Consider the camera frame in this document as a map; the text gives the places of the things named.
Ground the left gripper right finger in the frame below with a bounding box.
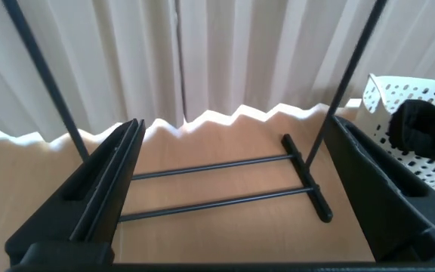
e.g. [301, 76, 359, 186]
[322, 115, 435, 263]

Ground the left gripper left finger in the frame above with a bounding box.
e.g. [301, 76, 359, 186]
[5, 118, 147, 266]

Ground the white laundry basket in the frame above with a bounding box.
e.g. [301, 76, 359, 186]
[353, 73, 435, 190]

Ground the black clothes rack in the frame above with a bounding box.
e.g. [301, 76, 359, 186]
[0, 0, 389, 224]

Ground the black garment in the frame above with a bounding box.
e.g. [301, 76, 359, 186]
[387, 98, 435, 162]

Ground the beige curtain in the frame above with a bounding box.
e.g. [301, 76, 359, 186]
[0, 0, 435, 138]

